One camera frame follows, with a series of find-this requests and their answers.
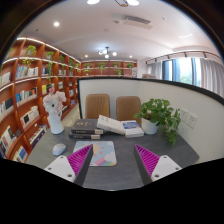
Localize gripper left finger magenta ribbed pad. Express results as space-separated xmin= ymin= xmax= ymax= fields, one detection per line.
xmin=45 ymin=144 xmax=93 ymax=186

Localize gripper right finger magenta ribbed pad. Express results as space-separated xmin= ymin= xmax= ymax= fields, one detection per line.
xmin=134 ymin=144 xmax=181 ymax=185

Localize white computer mouse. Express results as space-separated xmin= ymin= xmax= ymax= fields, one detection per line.
xmin=53 ymin=143 xmax=66 ymax=156

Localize pastel patterned mouse pad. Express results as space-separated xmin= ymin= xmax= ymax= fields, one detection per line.
xmin=74 ymin=140 xmax=117 ymax=167

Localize lower dark hardcover book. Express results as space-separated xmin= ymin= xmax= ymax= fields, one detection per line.
xmin=69 ymin=133 xmax=101 ymax=140

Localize dark hardcover book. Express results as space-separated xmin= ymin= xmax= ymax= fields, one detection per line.
xmin=71 ymin=119 xmax=103 ymax=135
xmin=69 ymin=133 xmax=101 ymax=140

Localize upper dark hardcover book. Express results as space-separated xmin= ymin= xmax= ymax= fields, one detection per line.
xmin=71 ymin=119 xmax=103 ymax=135

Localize blue and white book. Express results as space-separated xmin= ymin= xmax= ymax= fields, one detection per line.
xmin=122 ymin=120 xmax=144 ymax=138

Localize green plant in white pot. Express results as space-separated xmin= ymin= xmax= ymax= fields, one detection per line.
xmin=134 ymin=98 xmax=181 ymax=146

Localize white leaning book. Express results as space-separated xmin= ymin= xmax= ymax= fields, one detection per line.
xmin=97 ymin=115 xmax=125 ymax=135

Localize right tan chair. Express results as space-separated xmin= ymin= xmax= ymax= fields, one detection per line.
xmin=116 ymin=96 xmax=141 ymax=124

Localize tan chair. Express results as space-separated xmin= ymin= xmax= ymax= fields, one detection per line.
xmin=116 ymin=96 xmax=141 ymax=124
xmin=85 ymin=94 xmax=110 ymax=119

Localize left tan chair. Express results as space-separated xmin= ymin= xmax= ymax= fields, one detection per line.
xmin=85 ymin=94 xmax=110 ymax=119

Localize white vase with pink flowers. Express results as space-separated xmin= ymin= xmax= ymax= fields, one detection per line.
xmin=43 ymin=87 xmax=66 ymax=134

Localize white partition with black rim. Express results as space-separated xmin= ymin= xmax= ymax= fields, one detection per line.
xmin=78 ymin=77 xmax=224 ymax=162

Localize grey window curtain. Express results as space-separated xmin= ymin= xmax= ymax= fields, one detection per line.
xmin=200 ymin=59 xmax=224 ymax=98

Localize ceiling chandelier lamp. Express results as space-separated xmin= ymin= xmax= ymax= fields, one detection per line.
xmin=99 ymin=47 xmax=117 ymax=59

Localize ceiling air conditioner vent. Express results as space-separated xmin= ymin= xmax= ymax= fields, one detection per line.
xmin=122 ymin=15 xmax=150 ymax=25

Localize white wall socket panel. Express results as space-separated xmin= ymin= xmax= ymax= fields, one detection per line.
xmin=180 ymin=108 xmax=197 ymax=128

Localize orange wooden bookshelf wall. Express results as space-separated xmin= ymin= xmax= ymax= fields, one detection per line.
xmin=0 ymin=37 xmax=137 ymax=159

